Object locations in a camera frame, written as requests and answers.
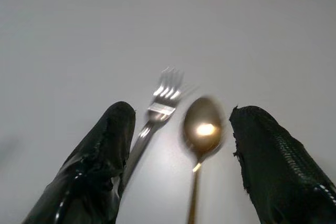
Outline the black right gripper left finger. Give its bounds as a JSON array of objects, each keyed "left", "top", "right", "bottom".
[{"left": 22, "top": 101, "right": 137, "bottom": 224}]

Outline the silver metal fork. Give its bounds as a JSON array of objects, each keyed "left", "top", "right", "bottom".
[{"left": 122, "top": 67, "right": 185, "bottom": 190}]

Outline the gold metal spoon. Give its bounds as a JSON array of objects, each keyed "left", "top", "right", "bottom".
[{"left": 183, "top": 96, "right": 228, "bottom": 224}]

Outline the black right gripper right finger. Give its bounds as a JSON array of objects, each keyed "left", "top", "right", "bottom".
[{"left": 229, "top": 105, "right": 336, "bottom": 224}]

